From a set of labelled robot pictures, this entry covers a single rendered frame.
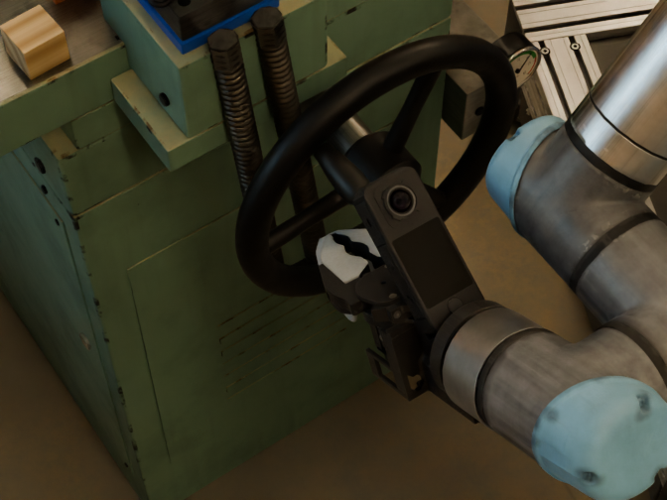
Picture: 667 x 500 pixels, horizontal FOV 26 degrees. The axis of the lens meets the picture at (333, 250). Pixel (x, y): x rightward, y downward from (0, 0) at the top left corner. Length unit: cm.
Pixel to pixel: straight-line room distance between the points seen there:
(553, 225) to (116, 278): 61
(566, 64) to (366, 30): 73
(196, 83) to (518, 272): 109
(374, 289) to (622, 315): 19
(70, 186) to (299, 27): 28
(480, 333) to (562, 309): 119
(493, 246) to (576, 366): 129
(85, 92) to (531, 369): 51
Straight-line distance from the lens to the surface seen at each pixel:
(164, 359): 164
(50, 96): 122
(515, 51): 150
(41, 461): 203
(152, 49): 116
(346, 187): 111
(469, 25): 161
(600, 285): 95
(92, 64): 122
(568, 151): 96
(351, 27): 139
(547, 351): 91
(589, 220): 96
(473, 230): 219
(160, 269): 149
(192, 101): 116
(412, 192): 99
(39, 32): 120
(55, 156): 129
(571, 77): 209
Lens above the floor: 181
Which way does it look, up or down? 57 degrees down
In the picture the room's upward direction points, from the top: straight up
